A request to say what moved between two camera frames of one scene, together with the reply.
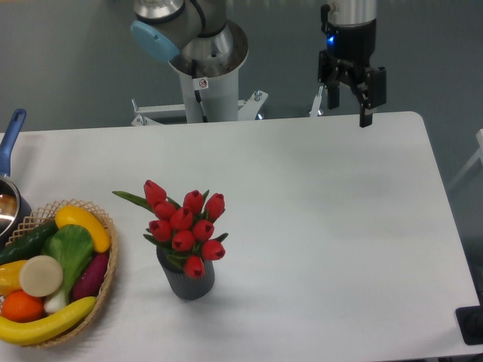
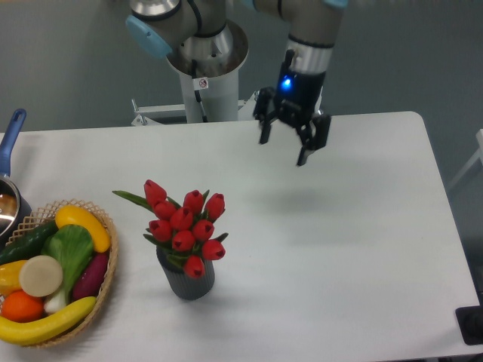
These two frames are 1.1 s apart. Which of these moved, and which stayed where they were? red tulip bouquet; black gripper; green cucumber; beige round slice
Moved: black gripper
Stayed: red tulip bouquet; beige round slice; green cucumber
